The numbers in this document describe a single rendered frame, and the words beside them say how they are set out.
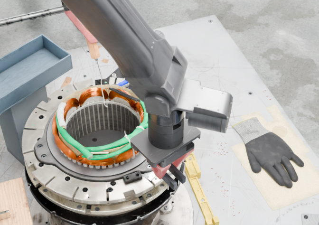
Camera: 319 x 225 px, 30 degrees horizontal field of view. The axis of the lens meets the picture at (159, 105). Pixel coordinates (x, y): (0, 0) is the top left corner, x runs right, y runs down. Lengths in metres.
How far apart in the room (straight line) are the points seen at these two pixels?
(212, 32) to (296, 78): 1.10
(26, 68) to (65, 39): 1.66
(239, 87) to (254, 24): 1.49
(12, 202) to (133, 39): 0.52
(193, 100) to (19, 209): 0.43
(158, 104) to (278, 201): 0.73
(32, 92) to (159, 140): 0.52
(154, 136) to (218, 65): 0.88
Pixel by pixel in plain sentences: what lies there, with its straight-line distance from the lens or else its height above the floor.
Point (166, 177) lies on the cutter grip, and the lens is 1.02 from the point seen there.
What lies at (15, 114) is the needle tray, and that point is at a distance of 1.41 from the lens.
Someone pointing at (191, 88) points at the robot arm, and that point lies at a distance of 0.87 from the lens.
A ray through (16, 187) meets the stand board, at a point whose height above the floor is 1.07.
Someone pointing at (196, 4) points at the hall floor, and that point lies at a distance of 3.30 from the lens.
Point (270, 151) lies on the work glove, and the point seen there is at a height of 0.80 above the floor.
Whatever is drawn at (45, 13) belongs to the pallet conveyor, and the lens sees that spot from 3.04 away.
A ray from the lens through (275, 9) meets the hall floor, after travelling 3.32.
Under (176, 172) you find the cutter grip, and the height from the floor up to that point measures 1.17.
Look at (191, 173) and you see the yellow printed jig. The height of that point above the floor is 0.81.
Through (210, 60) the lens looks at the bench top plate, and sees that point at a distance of 1.80.
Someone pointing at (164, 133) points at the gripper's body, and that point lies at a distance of 0.92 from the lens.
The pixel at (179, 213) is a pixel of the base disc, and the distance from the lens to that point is 1.42.
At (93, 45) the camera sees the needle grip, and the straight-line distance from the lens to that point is 1.03.
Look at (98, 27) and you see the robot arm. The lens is 0.71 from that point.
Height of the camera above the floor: 2.00
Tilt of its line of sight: 47 degrees down
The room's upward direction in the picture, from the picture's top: 1 degrees clockwise
